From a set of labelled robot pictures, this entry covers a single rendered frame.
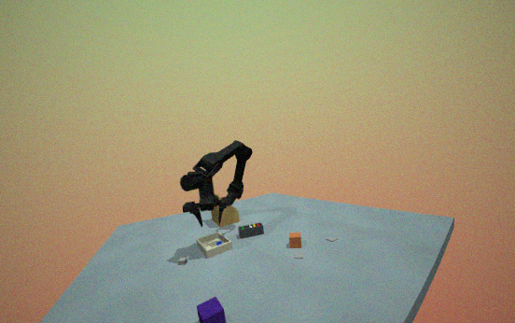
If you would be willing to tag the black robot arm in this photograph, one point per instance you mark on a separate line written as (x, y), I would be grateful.
(212, 163)

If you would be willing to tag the purple cube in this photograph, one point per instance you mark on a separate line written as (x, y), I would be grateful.
(211, 311)

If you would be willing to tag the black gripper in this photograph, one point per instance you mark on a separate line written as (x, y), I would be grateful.
(194, 209)

